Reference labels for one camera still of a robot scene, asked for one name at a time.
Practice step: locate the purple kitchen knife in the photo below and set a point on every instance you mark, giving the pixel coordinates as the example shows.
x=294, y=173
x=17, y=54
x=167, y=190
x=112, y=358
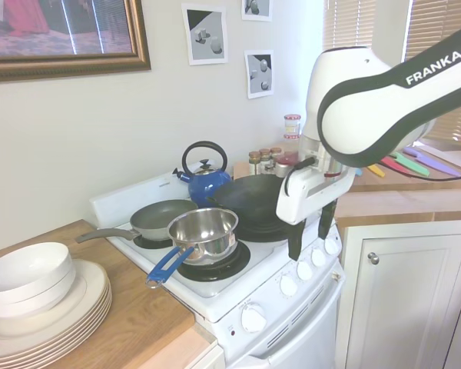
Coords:
x=432, y=159

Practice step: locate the grey frying pan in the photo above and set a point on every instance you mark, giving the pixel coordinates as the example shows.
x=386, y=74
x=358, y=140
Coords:
x=157, y=217

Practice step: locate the white cabinet door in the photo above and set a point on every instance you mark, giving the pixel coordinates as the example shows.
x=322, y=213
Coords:
x=407, y=307

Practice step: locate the paper print of grey shapes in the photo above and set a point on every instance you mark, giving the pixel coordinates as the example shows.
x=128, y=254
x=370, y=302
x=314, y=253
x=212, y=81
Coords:
x=257, y=8
x=205, y=34
x=259, y=75

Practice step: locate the white electric stove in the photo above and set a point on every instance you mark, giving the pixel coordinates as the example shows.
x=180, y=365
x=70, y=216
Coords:
x=215, y=303

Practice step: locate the black wok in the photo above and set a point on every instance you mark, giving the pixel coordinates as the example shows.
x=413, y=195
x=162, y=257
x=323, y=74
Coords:
x=246, y=196

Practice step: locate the cream dinner plate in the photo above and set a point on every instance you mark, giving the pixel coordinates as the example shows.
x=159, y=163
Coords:
x=61, y=348
x=61, y=344
x=61, y=341
x=84, y=292
x=61, y=337
x=61, y=333

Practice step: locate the white ceramic bowl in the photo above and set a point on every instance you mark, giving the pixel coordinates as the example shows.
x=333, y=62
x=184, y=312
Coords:
x=27, y=265
x=30, y=308

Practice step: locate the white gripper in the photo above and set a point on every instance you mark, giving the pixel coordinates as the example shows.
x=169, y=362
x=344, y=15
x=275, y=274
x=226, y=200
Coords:
x=311, y=196

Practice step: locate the white kitchen cabinet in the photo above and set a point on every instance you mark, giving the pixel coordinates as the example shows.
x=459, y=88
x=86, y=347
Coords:
x=349, y=288

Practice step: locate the round metal cabinet knob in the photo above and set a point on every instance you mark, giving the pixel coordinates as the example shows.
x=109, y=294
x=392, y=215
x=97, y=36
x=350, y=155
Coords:
x=373, y=258

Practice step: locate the small spice jar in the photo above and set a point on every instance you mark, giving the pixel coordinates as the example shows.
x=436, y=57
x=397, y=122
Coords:
x=269, y=168

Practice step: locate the black coil stove burner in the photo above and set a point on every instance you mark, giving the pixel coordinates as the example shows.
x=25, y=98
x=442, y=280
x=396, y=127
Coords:
x=150, y=243
x=265, y=235
x=223, y=271

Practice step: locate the gold framed painting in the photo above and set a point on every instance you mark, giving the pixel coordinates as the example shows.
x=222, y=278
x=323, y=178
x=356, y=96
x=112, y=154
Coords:
x=61, y=27

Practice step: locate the large white oven knob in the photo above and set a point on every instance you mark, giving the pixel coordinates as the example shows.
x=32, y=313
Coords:
x=253, y=318

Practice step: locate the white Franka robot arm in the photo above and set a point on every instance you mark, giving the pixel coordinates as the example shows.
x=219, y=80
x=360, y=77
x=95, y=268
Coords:
x=353, y=115

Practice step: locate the white stove burner knob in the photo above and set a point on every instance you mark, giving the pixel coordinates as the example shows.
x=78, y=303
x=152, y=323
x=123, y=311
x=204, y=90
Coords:
x=332, y=246
x=304, y=271
x=288, y=286
x=319, y=257

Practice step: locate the glass jar with red lid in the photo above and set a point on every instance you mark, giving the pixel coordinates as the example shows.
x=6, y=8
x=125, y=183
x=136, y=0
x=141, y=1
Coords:
x=291, y=141
x=292, y=123

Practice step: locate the red kitchen knife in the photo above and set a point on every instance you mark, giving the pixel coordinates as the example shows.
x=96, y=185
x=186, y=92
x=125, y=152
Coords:
x=397, y=166

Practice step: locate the green kitchen knife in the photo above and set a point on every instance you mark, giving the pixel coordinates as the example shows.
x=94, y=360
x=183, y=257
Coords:
x=411, y=162

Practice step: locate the yellow kitchen knife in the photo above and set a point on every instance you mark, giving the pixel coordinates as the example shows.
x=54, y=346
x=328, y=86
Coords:
x=376, y=170

